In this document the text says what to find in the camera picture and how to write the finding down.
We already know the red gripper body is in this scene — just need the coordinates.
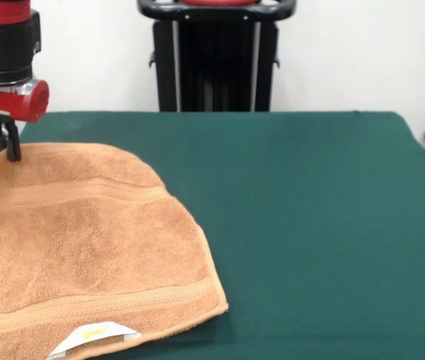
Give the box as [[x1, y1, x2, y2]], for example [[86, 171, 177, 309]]
[[0, 77, 51, 124]]

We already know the tan terry towel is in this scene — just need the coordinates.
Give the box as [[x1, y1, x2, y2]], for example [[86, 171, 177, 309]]
[[0, 141, 230, 360]]

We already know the dark green table cloth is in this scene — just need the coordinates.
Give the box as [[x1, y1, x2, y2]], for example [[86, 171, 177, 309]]
[[0, 109, 425, 360]]

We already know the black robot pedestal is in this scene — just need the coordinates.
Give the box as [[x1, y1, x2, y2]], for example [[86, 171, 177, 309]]
[[136, 0, 297, 113]]

